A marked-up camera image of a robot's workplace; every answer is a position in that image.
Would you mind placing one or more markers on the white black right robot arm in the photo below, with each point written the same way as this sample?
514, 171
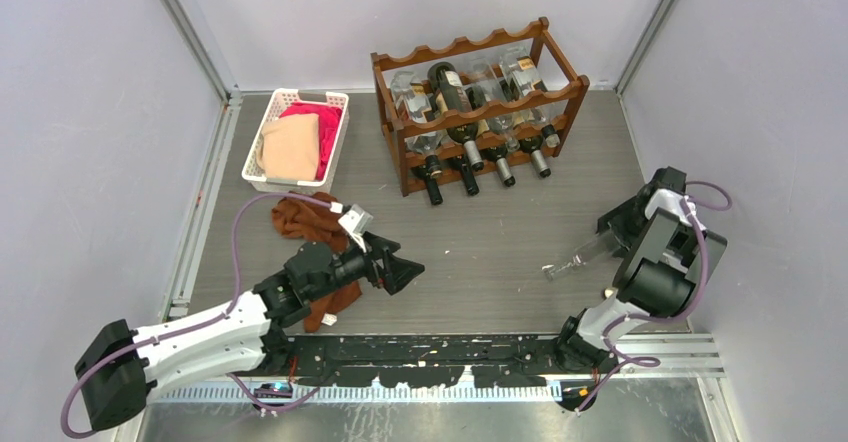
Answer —
667, 257

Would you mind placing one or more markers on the green bottle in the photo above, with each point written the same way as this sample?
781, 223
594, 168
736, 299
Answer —
449, 95

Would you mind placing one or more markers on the brown towel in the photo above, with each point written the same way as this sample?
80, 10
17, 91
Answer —
298, 219

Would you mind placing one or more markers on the clear bottle brown label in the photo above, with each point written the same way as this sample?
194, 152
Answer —
408, 91

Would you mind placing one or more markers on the white plastic basket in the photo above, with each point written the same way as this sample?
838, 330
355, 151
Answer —
280, 100

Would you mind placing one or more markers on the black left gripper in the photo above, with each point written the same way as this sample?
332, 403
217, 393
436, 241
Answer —
395, 272

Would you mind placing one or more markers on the peach folded cloth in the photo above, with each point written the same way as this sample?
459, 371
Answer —
290, 147

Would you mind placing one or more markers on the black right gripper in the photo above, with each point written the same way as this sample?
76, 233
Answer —
615, 220

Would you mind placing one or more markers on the dark wine bottle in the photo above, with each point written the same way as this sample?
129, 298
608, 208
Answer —
496, 154

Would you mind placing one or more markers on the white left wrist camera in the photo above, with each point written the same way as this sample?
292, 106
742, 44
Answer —
354, 220

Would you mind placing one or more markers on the pink folded cloth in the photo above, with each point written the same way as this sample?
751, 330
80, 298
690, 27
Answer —
328, 121

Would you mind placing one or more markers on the brown wooden wine rack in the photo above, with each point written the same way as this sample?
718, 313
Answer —
566, 90

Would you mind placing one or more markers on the dark bottle white label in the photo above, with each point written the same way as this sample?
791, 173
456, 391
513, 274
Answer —
462, 166

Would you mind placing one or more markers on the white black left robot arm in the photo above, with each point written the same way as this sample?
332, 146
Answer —
124, 369

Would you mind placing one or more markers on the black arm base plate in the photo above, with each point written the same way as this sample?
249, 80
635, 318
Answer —
424, 361

